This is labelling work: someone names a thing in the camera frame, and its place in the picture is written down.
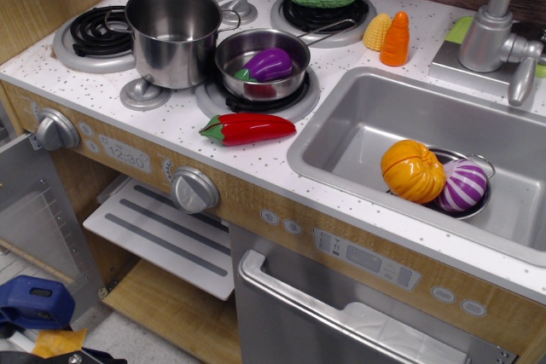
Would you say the silver dishwasher door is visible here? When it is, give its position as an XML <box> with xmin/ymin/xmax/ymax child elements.
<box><xmin>229</xmin><ymin>225</ymin><xmax>518</xmax><ymax>363</ymax></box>

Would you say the orange toy carrot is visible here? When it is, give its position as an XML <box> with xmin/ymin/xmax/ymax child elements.
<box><xmin>380</xmin><ymin>11</ymin><xmax>410</xmax><ymax>66</ymax></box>

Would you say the small steel bowl in sink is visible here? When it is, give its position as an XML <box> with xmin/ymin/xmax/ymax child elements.
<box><xmin>415</xmin><ymin>147</ymin><xmax>496</xmax><ymax>219</ymax></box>

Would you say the silver sink basin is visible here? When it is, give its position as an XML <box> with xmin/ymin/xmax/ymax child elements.
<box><xmin>288</xmin><ymin>67</ymin><xmax>545</xmax><ymax>267</ymax></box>

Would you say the yellow toy corn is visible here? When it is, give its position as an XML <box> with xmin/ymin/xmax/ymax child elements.
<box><xmin>363</xmin><ymin>14</ymin><xmax>392</xmax><ymax>51</ymax></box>

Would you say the silver toy faucet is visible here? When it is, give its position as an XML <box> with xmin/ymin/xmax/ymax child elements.
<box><xmin>429</xmin><ymin>0</ymin><xmax>544</xmax><ymax>107</ymax></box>

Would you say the front left stove burner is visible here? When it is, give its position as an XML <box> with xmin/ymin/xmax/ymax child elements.
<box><xmin>53</xmin><ymin>6</ymin><xmax>135</xmax><ymax>74</ymax></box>

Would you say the grey stovetop knob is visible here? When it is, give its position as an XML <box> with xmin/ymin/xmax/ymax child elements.
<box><xmin>119</xmin><ymin>78</ymin><xmax>171</xmax><ymax>112</ymax></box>
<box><xmin>220</xmin><ymin>0</ymin><xmax>258</xmax><ymax>26</ymax></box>

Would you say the blue clamp tool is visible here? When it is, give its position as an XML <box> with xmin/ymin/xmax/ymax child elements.
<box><xmin>1</xmin><ymin>275</ymin><xmax>75</xmax><ymax>338</ymax></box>

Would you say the grey stovetop knob middle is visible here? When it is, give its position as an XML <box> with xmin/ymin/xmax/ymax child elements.
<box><xmin>220</xmin><ymin>0</ymin><xmax>258</xmax><ymax>26</ymax></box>

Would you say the yellow tape piece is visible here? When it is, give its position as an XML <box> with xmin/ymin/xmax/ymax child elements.
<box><xmin>32</xmin><ymin>328</ymin><xmax>87</xmax><ymax>359</ymax></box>

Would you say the grey stovetop knob front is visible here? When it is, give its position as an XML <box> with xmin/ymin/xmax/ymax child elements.
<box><xmin>119</xmin><ymin>78</ymin><xmax>171</xmax><ymax>112</ymax></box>

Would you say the left silver oven dial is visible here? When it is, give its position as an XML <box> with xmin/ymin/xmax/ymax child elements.
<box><xmin>36</xmin><ymin>107</ymin><xmax>80</xmax><ymax>151</ymax></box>

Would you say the small steel pan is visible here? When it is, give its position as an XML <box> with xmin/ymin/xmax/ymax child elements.
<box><xmin>213</xmin><ymin>18</ymin><xmax>357</xmax><ymax>102</ymax></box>

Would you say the purple striped toy onion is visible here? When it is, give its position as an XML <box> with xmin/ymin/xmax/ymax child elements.
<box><xmin>434</xmin><ymin>159</ymin><xmax>488</xmax><ymax>212</ymax></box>

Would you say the silver oven dial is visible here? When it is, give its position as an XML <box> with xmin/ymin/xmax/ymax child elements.
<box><xmin>36</xmin><ymin>107</ymin><xmax>80</xmax><ymax>151</ymax></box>
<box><xmin>171</xmin><ymin>166</ymin><xmax>220</xmax><ymax>214</ymax></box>

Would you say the right silver oven dial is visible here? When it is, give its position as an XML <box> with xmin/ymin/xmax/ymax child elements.
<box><xmin>171</xmin><ymin>166</ymin><xmax>220</xmax><ymax>214</ymax></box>

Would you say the red toy chili pepper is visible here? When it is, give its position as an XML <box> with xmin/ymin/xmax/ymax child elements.
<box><xmin>199</xmin><ymin>113</ymin><xmax>296</xmax><ymax>147</ymax></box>

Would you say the purple toy eggplant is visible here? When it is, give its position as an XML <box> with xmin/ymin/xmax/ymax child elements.
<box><xmin>234</xmin><ymin>48</ymin><xmax>293</xmax><ymax>83</ymax></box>

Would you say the open oven door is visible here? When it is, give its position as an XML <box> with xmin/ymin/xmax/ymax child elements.
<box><xmin>1</xmin><ymin>135</ymin><xmax>103</xmax><ymax>324</ymax></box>

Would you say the orange toy pumpkin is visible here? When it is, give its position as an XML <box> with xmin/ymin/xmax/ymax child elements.
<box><xmin>380</xmin><ymin>140</ymin><xmax>446</xmax><ymax>204</ymax></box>

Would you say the white oven rack shelf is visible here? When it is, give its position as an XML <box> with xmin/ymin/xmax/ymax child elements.
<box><xmin>84</xmin><ymin>178</ymin><xmax>234</xmax><ymax>300</ymax></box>

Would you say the tall steel pot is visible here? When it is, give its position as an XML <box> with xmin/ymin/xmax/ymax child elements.
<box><xmin>104</xmin><ymin>0</ymin><xmax>241</xmax><ymax>90</ymax></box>

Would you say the back right stove burner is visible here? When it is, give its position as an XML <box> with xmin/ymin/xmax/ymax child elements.
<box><xmin>270</xmin><ymin>0</ymin><xmax>377</xmax><ymax>49</ymax></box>

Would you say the front right stove burner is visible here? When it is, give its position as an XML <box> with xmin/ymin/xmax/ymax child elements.
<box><xmin>195</xmin><ymin>69</ymin><xmax>321</xmax><ymax>122</ymax></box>

